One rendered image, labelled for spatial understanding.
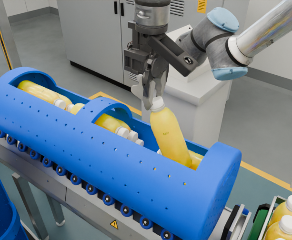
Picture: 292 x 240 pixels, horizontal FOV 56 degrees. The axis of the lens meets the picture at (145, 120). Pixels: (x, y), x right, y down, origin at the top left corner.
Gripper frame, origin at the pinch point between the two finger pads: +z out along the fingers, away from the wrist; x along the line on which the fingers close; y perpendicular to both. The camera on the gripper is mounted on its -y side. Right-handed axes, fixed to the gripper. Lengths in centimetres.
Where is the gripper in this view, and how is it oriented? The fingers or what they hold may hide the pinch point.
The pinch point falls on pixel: (155, 102)
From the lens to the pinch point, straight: 71.5
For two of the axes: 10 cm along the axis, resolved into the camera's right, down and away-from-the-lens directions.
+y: -8.3, -3.6, 4.3
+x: -5.6, 4.9, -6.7
